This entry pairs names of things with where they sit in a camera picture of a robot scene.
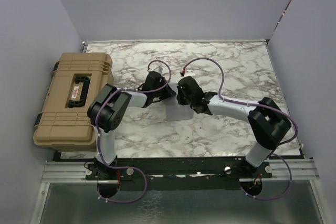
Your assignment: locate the grey paper envelope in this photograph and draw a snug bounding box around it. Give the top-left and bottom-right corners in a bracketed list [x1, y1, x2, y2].
[163, 83, 194, 122]

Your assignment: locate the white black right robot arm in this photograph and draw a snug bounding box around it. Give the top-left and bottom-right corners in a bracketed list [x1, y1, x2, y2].
[177, 77, 292, 177]

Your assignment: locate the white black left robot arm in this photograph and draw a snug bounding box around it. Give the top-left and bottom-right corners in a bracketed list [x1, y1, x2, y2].
[87, 71, 176, 179]

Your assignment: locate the tan plastic tool case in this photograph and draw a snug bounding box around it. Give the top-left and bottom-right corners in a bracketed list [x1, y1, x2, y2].
[33, 52, 113, 152]

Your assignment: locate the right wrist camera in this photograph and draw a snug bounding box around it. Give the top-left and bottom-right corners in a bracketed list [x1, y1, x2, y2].
[180, 69, 196, 77]

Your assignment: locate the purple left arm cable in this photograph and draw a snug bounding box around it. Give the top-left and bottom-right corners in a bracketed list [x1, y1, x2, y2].
[93, 60, 173, 164]

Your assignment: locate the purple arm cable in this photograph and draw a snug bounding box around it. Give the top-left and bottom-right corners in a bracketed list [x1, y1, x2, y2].
[93, 60, 173, 164]
[182, 58, 300, 200]

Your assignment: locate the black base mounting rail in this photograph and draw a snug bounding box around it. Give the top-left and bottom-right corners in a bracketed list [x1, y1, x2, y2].
[86, 157, 272, 191]

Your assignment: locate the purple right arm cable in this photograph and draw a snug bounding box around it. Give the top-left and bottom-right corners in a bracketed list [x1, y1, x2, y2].
[182, 58, 300, 200]

